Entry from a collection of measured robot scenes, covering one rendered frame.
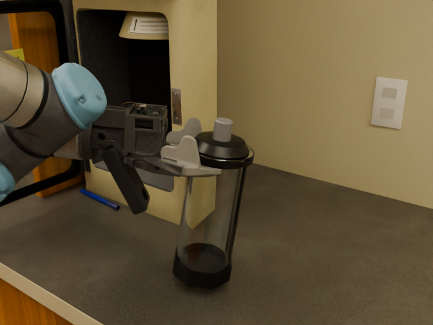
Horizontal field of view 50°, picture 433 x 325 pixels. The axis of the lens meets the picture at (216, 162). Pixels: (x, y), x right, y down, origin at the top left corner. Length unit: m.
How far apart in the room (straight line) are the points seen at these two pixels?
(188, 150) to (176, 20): 0.29
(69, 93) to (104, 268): 0.42
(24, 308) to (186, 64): 0.58
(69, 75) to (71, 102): 0.03
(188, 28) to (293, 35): 0.41
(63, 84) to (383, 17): 0.77
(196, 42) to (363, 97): 0.46
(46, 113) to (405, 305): 0.61
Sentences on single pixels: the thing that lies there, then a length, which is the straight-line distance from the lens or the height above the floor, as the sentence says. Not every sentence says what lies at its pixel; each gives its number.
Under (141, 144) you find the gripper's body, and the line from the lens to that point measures 0.70.
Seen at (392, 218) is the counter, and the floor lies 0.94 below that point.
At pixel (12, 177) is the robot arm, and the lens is 0.64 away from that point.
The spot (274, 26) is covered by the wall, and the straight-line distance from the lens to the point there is 1.25.
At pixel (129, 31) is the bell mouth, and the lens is 0.98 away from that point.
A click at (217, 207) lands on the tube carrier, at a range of 0.70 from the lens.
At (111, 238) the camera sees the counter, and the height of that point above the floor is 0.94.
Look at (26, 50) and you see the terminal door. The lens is 1.03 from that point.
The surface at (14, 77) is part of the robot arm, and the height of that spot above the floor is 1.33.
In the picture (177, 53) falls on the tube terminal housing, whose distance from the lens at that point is 0.88.
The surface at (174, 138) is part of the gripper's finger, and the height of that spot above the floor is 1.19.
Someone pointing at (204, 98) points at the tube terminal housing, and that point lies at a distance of 0.94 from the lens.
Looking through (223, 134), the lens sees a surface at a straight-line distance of 0.69.
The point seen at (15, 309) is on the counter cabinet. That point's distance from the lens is 1.09.
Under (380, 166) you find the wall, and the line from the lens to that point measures 1.20.
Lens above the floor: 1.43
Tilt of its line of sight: 22 degrees down
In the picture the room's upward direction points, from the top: straight up
